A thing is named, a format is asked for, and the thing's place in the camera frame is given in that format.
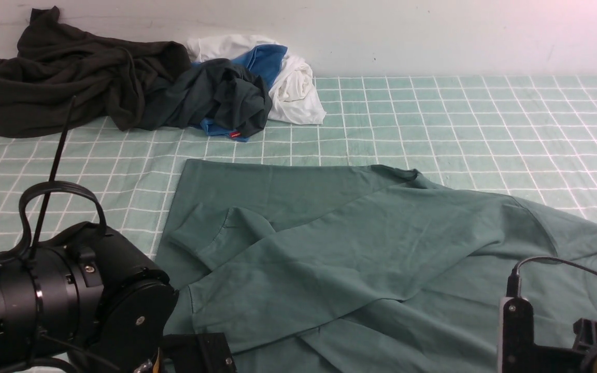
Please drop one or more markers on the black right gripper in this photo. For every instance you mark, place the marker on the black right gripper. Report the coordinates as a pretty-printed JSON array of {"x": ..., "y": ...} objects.
[{"x": 517, "y": 350}]

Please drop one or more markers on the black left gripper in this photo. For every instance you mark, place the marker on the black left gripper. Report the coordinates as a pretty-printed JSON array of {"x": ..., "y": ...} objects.
[{"x": 208, "y": 352}]

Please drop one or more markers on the green long sleeve shirt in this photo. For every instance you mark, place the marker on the green long sleeve shirt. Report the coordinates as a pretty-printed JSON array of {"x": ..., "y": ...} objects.
[{"x": 351, "y": 269}]

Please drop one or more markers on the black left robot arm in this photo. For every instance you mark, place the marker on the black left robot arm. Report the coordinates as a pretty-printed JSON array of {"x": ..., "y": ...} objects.
[{"x": 91, "y": 302}]

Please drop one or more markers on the green checkered tablecloth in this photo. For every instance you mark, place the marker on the green checkered tablecloth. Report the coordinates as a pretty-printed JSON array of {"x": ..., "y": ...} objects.
[{"x": 532, "y": 138}]

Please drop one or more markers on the dark green crumpled garment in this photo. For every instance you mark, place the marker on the dark green crumpled garment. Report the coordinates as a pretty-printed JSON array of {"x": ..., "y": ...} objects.
[{"x": 229, "y": 95}]

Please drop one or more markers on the white crumpled garment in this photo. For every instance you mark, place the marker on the white crumpled garment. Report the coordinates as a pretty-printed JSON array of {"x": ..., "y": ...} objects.
[{"x": 294, "y": 95}]

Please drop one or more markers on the blue crumpled garment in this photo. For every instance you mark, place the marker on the blue crumpled garment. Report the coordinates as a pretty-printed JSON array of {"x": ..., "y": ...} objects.
[{"x": 264, "y": 61}]

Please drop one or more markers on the dark olive crumpled garment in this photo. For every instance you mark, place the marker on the dark olive crumpled garment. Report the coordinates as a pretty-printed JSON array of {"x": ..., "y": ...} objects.
[{"x": 62, "y": 74}]

